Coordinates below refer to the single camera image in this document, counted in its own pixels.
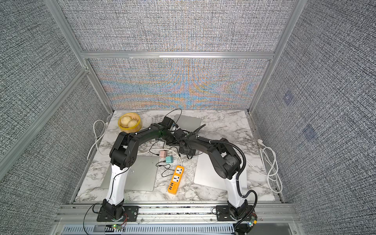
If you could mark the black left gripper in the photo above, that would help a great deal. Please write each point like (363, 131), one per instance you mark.
(176, 143)

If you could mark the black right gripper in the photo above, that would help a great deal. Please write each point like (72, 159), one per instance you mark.
(180, 151)

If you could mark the pink charger plug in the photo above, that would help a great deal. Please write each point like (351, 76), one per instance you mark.
(162, 153)

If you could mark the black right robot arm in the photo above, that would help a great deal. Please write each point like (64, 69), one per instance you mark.
(229, 163)

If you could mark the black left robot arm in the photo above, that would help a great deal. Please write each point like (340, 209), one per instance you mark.
(122, 156)

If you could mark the rear grey laptop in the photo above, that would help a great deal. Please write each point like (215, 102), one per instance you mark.
(187, 123)

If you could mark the right silver apple laptop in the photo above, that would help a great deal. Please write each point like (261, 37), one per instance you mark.
(205, 174)

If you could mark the left silver laptop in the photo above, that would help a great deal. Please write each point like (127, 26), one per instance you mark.
(142, 174)

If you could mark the right steamed bun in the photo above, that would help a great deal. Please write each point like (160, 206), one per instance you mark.
(132, 123)

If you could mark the steamed bun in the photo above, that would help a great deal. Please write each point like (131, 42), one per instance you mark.
(125, 120)
(132, 123)

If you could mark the yellow bamboo steamer basket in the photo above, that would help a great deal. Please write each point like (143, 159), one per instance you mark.
(133, 129)

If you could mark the orange power strip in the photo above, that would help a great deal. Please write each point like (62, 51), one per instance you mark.
(176, 179)

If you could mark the left steamed bun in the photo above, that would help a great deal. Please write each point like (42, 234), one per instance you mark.
(125, 120)

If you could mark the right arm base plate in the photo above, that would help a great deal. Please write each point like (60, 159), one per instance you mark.
(223, 214)

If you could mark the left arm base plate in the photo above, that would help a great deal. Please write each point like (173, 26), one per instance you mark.
(129, 213)

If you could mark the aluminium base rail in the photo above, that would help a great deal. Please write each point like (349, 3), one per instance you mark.
(178, 213)

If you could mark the white vented cable duct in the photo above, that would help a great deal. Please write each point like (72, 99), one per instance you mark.
(153, 229)

